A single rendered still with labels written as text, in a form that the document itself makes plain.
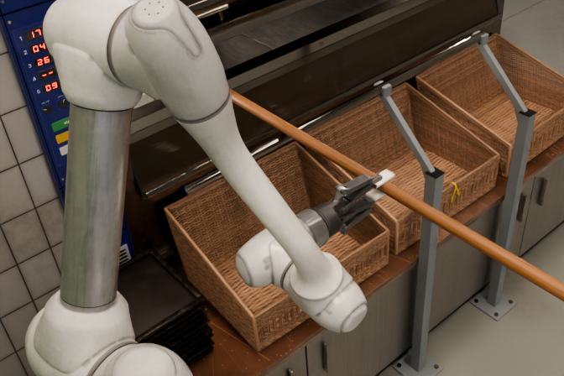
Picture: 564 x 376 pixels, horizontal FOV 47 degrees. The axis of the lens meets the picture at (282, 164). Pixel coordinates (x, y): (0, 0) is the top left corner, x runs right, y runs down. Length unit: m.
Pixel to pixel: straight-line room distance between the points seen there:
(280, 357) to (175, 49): 1.25
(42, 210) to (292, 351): 0.83
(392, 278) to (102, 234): 1.25
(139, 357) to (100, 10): 0.57
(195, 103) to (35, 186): 0.99
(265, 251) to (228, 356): 0.73
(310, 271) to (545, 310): 1.89
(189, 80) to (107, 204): 0.30
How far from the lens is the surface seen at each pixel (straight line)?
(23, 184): 1.87
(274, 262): 1.32
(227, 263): 2.25
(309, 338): 2.02
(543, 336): 2.88
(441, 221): 1.45
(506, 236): 2.64
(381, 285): 2.16
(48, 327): 1.26
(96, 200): 1.12
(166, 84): 0.94
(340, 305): 1.24
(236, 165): 1.10
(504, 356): 2.78
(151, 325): 1.83
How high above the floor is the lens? 2.15
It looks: 36 degrees down
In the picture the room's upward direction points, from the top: 5 degrees counter-clockwise
